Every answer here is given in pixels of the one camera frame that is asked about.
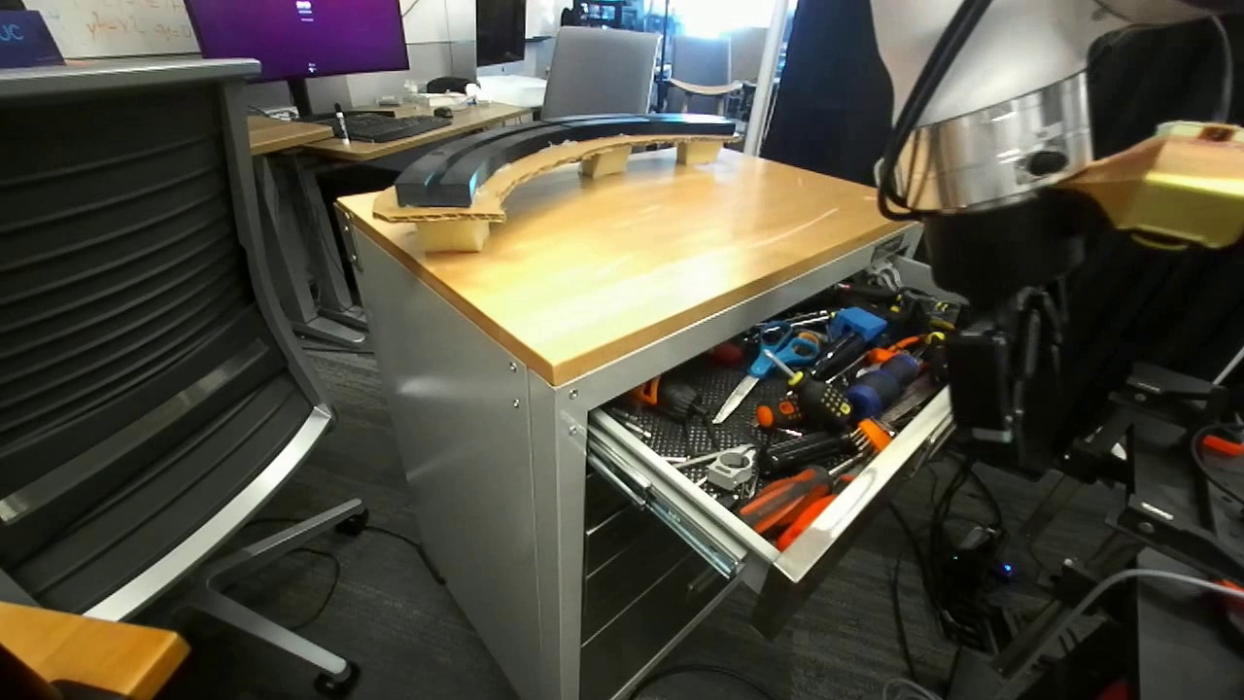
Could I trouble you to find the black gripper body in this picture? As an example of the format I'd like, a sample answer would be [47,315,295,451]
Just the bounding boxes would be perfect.
[954,315,1041,448]

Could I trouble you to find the black screwdriver with yellow cap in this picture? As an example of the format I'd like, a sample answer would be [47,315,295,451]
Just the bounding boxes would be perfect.
[781,370,861,434]

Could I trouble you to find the metal tool drawer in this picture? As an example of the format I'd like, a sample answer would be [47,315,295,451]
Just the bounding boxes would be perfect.
[585,263,962,589]

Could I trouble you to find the metal cabinet with wooden top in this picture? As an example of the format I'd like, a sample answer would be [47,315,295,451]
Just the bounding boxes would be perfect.
[337,145,926,700]

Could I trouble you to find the blue ribbed block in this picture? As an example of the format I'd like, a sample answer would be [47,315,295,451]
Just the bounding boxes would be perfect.
[828,304,895,351]

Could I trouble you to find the black orange dotted screwdriver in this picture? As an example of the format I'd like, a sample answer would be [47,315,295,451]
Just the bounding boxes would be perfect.
[751,395,806,434]

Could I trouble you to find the yellow block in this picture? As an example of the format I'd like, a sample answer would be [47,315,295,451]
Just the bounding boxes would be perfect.
[1058,116,1244,251]

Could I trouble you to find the silver metal clamp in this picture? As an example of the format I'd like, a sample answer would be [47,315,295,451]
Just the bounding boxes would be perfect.
[701,444,762,499]

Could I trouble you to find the grey fabric chair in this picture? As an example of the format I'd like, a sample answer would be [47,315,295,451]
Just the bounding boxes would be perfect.
[541,24,666,122]

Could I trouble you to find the curved wooden black topped piece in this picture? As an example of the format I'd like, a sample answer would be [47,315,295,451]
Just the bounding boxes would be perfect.
[368,107,740,255]

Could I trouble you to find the dark monitor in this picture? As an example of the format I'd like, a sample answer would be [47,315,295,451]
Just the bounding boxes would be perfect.
[472,0,529,68]

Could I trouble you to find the wooden desk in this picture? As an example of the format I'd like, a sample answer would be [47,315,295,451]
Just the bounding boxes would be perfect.
[244,96,536,351]

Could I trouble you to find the black keyboard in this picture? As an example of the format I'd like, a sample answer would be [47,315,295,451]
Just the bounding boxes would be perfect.
[327,105,451,145]

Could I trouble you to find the purple screen monitor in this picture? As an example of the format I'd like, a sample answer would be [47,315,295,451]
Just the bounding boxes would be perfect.
[183,0,413,87]

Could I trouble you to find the grey mesh office chair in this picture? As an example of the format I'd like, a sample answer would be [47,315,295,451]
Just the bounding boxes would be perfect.
[0,55,374,700]

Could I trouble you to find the orange handled pliers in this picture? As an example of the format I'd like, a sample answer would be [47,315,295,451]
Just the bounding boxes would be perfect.
[861,333,926,374]

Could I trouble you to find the blue handled scissors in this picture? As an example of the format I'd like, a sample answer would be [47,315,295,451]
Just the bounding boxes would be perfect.
[709,325,832,429]

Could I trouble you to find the orange handled screwdriver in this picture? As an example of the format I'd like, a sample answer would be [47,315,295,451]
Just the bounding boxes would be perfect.
[775,488,841,554]

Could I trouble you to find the red translucent handled screwdriver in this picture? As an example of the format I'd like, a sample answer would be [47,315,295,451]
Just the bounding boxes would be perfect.
[736,462,832,530]

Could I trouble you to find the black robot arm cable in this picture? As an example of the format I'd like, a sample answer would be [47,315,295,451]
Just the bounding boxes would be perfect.
[874,0,998,220]

